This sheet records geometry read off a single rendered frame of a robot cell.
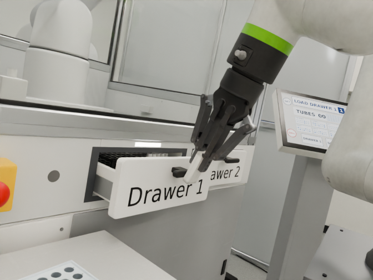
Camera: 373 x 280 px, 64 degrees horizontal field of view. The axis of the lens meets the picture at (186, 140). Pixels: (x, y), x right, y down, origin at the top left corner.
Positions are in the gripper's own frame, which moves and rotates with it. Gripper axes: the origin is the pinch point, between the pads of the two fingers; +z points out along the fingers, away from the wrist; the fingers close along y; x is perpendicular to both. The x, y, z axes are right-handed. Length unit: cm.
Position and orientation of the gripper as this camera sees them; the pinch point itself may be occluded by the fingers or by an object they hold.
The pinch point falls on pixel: (196, 167)
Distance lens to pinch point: 60.0
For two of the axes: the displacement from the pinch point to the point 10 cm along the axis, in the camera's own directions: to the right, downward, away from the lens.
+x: 6.2, 0.3, 7.8
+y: 6.5, 5.4, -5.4
